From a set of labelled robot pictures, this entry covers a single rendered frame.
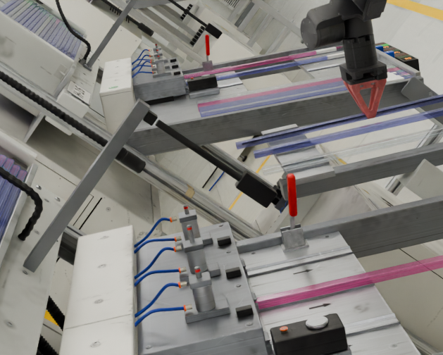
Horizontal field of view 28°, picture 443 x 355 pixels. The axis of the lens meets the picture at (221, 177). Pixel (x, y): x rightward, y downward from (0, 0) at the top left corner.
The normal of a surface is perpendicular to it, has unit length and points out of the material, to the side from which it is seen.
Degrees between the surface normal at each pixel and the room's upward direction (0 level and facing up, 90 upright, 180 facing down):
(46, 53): 90
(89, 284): 43
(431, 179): 90
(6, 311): 90
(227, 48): 90
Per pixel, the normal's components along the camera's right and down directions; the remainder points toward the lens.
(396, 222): 0.10, 0.28
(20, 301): 0.58, -0.79
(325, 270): -0.20, -0.93
